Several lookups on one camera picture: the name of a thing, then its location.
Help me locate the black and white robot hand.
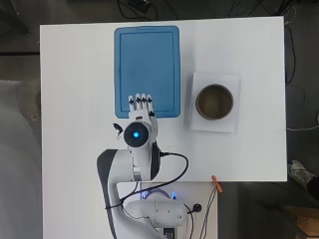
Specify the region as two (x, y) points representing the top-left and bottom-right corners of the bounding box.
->
(128, 93), (160, 134)

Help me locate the blue plastic lid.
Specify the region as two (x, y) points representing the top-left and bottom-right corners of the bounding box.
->
(114, 25), (182, 120)

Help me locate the brown round tub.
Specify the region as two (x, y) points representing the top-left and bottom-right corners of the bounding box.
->
(194, 83), (234, 121)

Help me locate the orange clamp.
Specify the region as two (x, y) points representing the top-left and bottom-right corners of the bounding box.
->
(211, 174), (224, 194)

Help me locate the person's shoe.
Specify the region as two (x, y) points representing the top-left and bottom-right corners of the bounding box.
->
(287, 159), (317, 187)

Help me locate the cardboard box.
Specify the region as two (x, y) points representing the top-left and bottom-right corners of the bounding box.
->
(286, 205), (319, 239)

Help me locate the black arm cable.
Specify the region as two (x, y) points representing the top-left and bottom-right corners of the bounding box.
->
(105, 151), (190, 210)

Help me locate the thin cable bundle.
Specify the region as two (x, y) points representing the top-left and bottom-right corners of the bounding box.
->
(198, 187), (219, 239)

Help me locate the white floor cable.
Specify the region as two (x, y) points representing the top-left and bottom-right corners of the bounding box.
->
(286, 123), (319, 132)

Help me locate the black floor cable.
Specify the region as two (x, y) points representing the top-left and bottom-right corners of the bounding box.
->
(283, 23), (297, 85)

